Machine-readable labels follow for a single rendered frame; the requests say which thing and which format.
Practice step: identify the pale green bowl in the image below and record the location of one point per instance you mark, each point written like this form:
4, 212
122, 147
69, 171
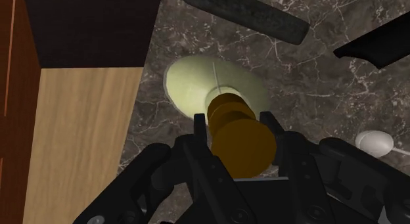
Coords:
189, 84

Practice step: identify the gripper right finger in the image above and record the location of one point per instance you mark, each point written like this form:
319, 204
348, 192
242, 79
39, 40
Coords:
336, 185

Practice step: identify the brown ribbed cylindrical object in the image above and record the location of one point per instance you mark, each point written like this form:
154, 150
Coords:
243, 148

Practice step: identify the white spoon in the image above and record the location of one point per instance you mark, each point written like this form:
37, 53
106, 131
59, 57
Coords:
374, 143

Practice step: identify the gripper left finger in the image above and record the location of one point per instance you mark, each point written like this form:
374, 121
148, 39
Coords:
166, 185

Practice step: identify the red-brown wooden cabinet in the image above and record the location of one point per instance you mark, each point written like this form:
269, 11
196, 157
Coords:
16, 120

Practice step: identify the black flat object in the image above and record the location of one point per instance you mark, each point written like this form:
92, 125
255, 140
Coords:
381, 47

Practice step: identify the dark grey oblong object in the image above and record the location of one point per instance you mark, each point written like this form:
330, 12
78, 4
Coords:
250, 15

